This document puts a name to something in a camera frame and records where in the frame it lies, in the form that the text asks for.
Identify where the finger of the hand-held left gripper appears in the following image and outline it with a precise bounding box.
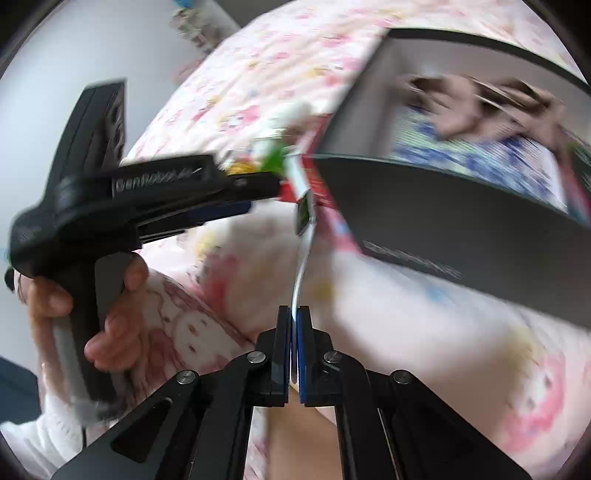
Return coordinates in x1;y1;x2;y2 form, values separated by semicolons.
136;199;252;245
217;172;283;202

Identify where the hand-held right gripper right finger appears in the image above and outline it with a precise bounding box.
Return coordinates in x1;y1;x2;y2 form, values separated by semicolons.
295;305;532;480

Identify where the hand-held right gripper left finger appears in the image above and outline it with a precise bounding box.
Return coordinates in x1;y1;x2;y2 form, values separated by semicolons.
50;305;293;480

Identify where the green yellow small toy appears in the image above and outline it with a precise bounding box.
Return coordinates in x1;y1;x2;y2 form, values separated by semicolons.
226;134;296;178

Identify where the dark grey cardboard box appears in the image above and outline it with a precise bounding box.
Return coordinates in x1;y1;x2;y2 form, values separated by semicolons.
314;28;591;329

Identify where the person's left forearm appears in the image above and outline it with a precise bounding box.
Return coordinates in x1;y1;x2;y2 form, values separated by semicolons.
0;318;100;469

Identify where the person's left hand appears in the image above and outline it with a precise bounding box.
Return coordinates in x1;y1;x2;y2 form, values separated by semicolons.
25;253;151;376

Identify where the red cardboard box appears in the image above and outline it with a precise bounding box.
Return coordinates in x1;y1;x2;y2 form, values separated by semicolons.
279;114;365;256

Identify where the pink cartoon printed blanket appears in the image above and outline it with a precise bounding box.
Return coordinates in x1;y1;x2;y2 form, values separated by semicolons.
115;0;591;480

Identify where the white shelf rack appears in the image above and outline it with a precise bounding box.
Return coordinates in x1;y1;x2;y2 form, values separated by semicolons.
171;7;220;47

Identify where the dark blue cloth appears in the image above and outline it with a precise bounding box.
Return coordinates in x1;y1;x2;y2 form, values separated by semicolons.
0;357;41;423

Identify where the cartoon printed card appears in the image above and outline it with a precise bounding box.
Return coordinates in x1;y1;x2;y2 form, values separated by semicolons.
390;108;570;214

